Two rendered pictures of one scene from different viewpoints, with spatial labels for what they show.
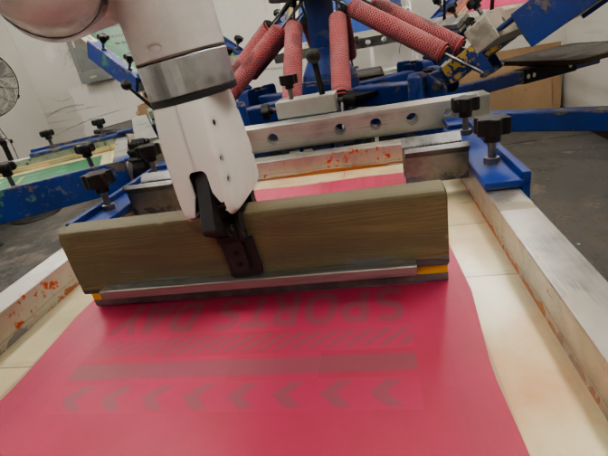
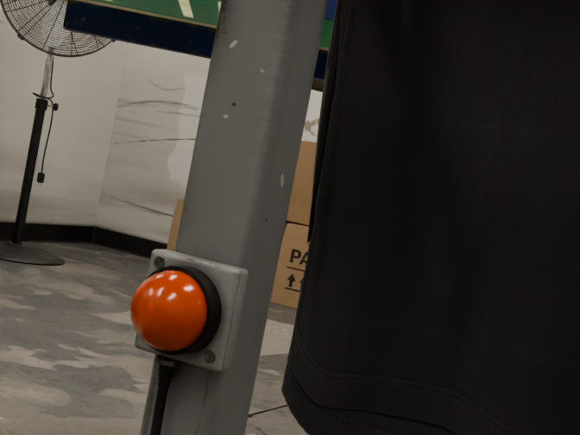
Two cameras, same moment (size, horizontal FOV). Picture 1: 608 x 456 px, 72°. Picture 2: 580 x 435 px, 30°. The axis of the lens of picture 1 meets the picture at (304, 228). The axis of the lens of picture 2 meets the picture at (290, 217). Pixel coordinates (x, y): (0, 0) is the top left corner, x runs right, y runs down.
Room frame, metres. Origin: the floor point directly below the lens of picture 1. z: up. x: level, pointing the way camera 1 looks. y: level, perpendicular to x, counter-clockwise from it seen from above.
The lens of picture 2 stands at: (-0.63, 0.13, 0.73)
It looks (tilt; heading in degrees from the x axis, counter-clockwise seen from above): 3 degrees down; 14
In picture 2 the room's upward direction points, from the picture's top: 11 degrees clockwise
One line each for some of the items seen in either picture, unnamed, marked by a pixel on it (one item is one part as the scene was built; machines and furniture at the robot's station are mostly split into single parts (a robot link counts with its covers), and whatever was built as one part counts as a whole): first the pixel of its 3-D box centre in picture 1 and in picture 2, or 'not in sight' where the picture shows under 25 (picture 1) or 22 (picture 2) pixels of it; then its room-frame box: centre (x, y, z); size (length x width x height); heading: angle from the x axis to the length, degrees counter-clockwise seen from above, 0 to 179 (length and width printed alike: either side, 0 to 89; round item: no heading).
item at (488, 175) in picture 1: (477, 163); not in sight; (0.59, -0.27, 0.97); 0.30 x 0.05 x 0.07; 168
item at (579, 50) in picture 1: (489, 82); not in sight; (1.65, -0.81, 0.91); 1.34 x 0.40 x 0.08; 108
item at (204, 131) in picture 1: (212, 144); not in sight; (0.38, 0.07, 1.12); 0.10 x 0.07 x 0.11; 168
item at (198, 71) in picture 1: (191, 72); not in sight; (0.39, 0.07, 1.18); 0.09 x 0.07 x 0.03; 168
